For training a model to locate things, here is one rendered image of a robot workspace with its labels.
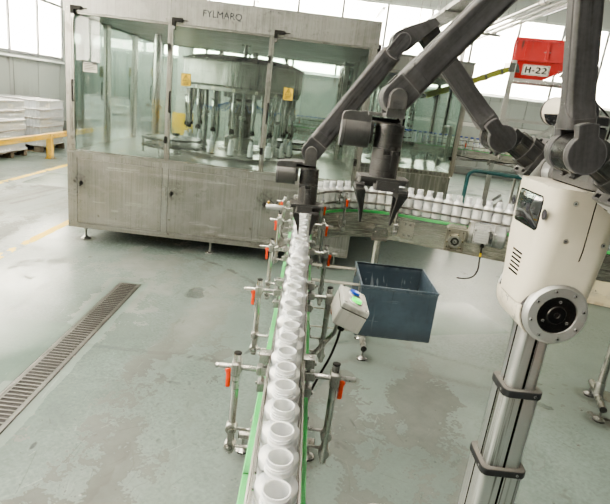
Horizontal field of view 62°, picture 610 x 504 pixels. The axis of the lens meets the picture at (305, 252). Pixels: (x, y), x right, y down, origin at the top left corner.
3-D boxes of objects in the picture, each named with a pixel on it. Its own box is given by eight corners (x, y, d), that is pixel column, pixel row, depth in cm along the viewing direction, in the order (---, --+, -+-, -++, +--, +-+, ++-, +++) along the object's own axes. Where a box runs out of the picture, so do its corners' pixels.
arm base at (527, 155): (527, 177, 144) (557, 143, 141) (506, 160, 143) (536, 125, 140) (515, 173, 153) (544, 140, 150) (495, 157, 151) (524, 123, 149)
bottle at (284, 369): (257, 450, 93) (266, 371, 88) (265, 431, 99) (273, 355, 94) (289, 457, 92) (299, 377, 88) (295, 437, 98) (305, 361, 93)
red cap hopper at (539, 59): (473, 228, 793) (515, 36, 713) (474, 220, 859) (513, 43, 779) (536, 240, 768) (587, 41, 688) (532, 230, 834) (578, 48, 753)
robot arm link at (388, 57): (417, 41, 134) (410, 44, 144) (400, 26, 133) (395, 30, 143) (312, 167, 145) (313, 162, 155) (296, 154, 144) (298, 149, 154)
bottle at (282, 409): (298, 497, 83) (310, 410, 79) (266, 510, 80) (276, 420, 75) (279, 474, 88) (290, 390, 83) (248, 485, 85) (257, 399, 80)
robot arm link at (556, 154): (623, 154, 99) (607, 152, 104) (585, 122, 98) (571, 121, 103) (589, 192, 101) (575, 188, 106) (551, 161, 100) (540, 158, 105)
